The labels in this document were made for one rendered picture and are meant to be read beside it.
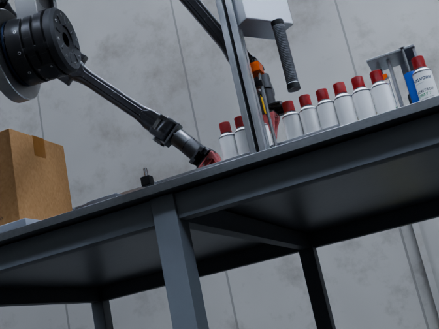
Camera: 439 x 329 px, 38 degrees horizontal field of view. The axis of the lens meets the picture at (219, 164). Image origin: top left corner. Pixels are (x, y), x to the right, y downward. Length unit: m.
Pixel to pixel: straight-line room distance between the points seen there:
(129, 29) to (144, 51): 0.24
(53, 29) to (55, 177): 0.65
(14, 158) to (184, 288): 0.62
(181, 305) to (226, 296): 3.01
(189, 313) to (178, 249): 0.14
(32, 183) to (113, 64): 3.32
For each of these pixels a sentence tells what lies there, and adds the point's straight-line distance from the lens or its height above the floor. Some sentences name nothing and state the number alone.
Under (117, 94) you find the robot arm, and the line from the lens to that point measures 1.99.
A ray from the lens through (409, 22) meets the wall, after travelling 4.78.
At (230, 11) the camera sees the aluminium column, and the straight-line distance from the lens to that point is 1.82.
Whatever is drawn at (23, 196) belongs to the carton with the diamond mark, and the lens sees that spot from 1.75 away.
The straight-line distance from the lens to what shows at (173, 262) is 1.43.
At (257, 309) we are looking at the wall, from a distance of 4.38.
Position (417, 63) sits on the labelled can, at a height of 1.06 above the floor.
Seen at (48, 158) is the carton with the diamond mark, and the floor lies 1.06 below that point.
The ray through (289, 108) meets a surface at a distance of 1.84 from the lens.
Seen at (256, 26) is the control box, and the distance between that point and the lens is 1.83.
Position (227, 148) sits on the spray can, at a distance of 1.86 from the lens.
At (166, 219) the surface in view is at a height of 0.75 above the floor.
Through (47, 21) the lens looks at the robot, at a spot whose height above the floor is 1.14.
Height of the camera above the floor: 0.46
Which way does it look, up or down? 15 degrees up
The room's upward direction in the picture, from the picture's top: 12 degrees counter-clockwise
